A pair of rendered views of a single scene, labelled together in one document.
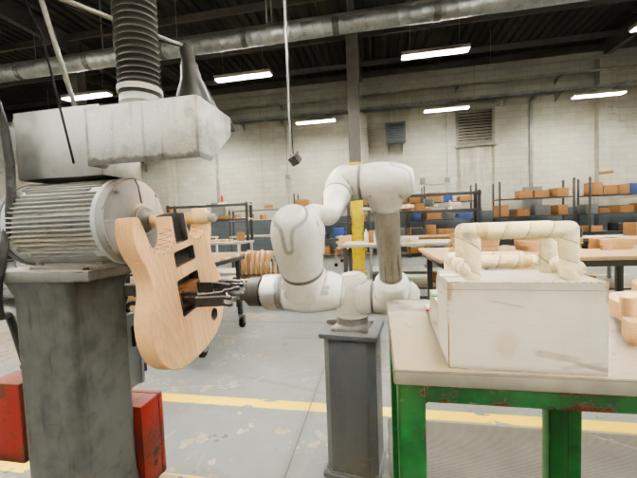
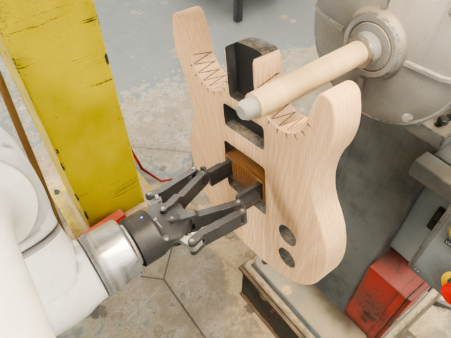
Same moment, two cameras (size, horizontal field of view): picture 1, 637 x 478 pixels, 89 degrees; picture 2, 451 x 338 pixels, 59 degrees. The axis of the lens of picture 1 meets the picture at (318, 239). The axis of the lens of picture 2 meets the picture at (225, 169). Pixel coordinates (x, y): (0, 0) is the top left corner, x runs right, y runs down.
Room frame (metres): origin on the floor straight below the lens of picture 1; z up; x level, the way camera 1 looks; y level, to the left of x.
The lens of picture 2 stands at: (1.14, 0.02, 1.54)
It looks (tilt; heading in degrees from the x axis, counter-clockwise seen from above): 49 degrees down; 132
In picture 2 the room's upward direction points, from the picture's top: straight up
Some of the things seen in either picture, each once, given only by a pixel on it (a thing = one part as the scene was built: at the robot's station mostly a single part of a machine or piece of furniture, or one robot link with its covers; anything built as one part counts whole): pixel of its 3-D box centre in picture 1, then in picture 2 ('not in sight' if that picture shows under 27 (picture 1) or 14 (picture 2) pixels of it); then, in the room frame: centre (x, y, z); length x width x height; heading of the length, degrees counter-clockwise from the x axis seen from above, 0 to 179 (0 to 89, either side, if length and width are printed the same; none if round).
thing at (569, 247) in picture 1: (569, 254); not in sight; (0.61, -0.47, 1.15); 0.03 x 0.03 x 0.09
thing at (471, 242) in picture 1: (471, 255); not in sight; (0.64, -0.30, 1.15); 0.03 x 0.03 x 0.09
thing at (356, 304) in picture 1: (354, 293); not in sight; (1.60, -0.16, 0.87); 0.18 x 0.16 x 0.22; 74
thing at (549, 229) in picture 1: (518, 230); not in sight; (0.62, -0.38, 1.20); 0.20 x 0.03 x 0.03; 78
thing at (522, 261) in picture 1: (493, 261); not in sight; (0.78, -0.42, 1.12); 0.20 x 0.03 x 0.03; 78
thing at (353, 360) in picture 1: (354, 395); not in sight; (1.60, -0.15, 0.35); 0.28 x 0.28 x 0.70; 72
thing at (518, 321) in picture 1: (510, 316); not in sight; (0.67, -0.39, 1.02); 0.27 x 0.15 x 0.17; 79
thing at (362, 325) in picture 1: (348, 321); not in sight; (1.61, -0.14, 0.73); 0.22 x 0.18 x 0.06; 72
